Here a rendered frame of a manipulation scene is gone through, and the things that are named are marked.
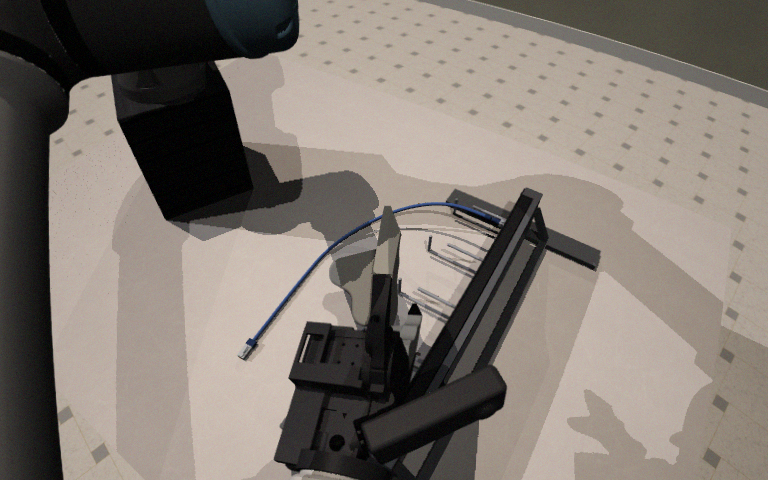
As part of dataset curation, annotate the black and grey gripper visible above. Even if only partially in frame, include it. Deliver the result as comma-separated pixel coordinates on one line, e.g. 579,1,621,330
273,206,422,480

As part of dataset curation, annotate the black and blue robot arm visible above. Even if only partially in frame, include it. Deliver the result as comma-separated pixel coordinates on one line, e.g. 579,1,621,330
0,0,507,480

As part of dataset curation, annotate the dark blue network cable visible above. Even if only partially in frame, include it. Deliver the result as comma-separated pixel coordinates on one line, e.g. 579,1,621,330
252,202,492,341

